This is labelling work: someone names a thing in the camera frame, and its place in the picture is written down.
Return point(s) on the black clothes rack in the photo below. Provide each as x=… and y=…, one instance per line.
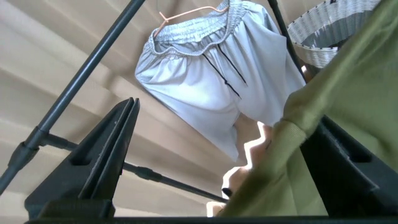
x=87, y=70

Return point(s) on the pink clothes hanger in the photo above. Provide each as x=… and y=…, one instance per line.
x=192, y=13

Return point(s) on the beige curtain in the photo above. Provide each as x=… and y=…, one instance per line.
x=46, y=46

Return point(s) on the green garment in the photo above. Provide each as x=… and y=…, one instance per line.
x=357, y=93

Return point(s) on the white laundry basket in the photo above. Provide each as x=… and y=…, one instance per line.
x=314, y=56

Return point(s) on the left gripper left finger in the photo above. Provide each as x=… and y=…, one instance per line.
x=90, y=186

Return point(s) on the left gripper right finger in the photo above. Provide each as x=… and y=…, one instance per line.
x=348, y=186

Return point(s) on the pale grey shorts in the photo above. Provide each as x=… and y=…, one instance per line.
x=192, y=87

